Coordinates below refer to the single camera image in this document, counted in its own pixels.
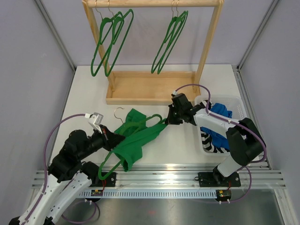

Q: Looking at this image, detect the blue tank top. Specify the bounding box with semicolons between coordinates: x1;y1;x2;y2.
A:
200;100;231;139

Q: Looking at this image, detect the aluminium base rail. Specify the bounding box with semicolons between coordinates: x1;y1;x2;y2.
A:
31;163;285;189

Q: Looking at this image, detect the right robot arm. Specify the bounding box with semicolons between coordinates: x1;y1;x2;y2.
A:
166;93;266;187

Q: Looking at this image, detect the wooden clothes rack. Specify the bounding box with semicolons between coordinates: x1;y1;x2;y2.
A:
82;0;224;105

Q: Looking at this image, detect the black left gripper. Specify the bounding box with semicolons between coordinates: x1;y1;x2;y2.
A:
77;124;126;160

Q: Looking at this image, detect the zebra striped tank top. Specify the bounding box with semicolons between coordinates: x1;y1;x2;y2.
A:
200;102;233;154

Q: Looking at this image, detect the empty green hanger front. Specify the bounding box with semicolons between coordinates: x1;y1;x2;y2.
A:
151;1;185;75

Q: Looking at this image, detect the green hanger with metal hook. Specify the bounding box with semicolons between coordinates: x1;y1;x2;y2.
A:
90;11;125;77

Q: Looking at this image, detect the white plastic basket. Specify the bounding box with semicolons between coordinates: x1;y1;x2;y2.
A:
197;95;247;157

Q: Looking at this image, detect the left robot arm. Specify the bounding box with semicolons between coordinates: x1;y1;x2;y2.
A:
9;126;125;225

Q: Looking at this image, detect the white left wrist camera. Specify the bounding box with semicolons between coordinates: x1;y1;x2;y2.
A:
84;112;104;133

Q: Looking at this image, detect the white slotted cable duct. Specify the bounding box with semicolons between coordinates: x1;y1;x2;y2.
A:
78;189;217;199

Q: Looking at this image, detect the green tank top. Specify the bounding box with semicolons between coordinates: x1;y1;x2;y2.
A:
113;108;168;173

